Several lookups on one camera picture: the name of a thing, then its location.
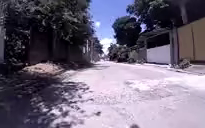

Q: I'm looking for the grey concrete road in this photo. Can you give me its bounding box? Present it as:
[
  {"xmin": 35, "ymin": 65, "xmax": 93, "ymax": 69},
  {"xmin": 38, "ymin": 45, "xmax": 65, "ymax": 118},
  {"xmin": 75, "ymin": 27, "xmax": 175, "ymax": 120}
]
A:
[{"xmin": 0, "ymin": 60, "xmax": 205, "ymax": 128}]

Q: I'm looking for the tan wall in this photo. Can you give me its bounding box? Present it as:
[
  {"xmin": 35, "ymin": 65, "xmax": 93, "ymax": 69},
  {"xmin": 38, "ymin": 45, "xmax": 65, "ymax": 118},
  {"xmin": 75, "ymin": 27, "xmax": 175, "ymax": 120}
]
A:
[{"xmin": 171, "ymin": 14, "xmax": 205, "ymax": 65}]

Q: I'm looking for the dark wall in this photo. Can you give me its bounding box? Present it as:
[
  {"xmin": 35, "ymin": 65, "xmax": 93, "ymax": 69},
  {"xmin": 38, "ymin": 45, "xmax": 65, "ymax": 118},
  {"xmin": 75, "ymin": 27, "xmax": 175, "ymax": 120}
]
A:
[{"xmin": 26, "ymin": 28, "xmax": 94, "ymax": 65}]

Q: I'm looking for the grey roadside strip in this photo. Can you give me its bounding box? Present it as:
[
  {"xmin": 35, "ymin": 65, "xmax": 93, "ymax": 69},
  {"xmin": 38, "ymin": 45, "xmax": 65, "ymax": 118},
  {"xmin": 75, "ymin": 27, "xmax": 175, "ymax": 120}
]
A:
[{"xmin": 141, "ymin": 62, "xmax": 205, "ymax": 76}]

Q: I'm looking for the building with white gate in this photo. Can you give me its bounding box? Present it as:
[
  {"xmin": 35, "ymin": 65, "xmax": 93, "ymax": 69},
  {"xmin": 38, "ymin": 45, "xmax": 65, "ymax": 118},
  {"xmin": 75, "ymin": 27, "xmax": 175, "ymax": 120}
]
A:
[{"xmin": 136, "ymin": 28, "xmax": 174, "ymax": 66}]

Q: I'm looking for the small bush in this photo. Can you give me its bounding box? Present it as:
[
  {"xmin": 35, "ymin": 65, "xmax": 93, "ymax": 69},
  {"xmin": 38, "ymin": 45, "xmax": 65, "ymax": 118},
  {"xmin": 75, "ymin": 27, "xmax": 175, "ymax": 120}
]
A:
[{"xmin": 171, "ymin": 58, "xmax": 193, "ymax": 70}]

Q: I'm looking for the row of dark trees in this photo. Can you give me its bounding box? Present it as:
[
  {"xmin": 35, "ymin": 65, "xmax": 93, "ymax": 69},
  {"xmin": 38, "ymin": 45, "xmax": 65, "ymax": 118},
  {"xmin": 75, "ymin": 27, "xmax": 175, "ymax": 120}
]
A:
[{"xmin": 0, "ymin": 0, "xmax": 104, "ymax": 68}]

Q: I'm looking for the pile of earth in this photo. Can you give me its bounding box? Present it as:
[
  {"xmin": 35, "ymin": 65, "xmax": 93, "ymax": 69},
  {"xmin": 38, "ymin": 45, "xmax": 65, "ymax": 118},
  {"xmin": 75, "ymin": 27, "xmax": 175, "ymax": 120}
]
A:
[{"xmin": 21, "ymin": 61, "xmax": 66, "ymax": 76}]

